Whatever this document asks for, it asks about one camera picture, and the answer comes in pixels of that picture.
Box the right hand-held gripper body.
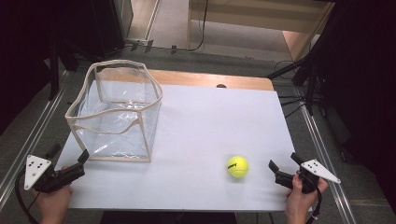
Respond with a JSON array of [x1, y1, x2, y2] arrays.
[[275, 159, 342, 195]]

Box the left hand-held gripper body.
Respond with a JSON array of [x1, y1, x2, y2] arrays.
[[23, 154, 86, 194]]

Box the yellow tennis ball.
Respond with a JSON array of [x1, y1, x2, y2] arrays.
[[226, 155, 249, 179]]

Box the clear plastic box beige trim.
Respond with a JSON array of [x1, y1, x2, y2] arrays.
[[64, 59, 164, 163]]

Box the person's left hand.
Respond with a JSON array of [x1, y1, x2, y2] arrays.
[[33, 166, 74, 224]]

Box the person's right hand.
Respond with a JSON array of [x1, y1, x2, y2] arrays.
[[284, 173, 330, 224]]

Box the dark stand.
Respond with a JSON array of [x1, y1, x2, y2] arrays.
[[45, 38, 80, 102]]

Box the white table cover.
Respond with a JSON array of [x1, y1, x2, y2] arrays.
[[55, 83, 297, 213]]

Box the black tripod stand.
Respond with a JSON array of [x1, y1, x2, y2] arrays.
[[266, 43, 325, 117]]

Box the dark cabinet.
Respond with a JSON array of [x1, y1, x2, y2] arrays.
[[88, 0, 135, 62]]

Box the light wooden furniture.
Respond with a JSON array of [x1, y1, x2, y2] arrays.
[[186, 0, 336, 62]]

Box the aluminium floor rail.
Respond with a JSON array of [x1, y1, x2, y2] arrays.
[[0, 70, 71, 204], [293, 88, 359, 224]]

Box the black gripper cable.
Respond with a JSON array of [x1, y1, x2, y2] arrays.
[[305, 187, 323, 224], [14, 169, 42, 224]]

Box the black floor cables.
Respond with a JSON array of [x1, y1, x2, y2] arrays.
[[273, 59, 310, 119]]

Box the black hanging cable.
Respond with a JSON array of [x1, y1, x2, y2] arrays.
[[186, 0, 209, 53]]

